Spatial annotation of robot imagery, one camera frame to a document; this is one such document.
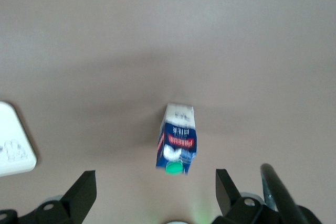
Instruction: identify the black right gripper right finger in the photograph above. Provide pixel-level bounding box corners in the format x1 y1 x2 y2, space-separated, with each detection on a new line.
215 168 274 224

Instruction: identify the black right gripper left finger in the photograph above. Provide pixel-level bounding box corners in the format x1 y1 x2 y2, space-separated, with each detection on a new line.
35 170 98 224

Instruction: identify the beige plastic tray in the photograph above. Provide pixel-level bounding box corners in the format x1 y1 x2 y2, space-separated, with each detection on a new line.
0 101 38 178

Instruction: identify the blue white milk carton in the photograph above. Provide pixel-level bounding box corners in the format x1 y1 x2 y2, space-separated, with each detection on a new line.
155 102 198 176

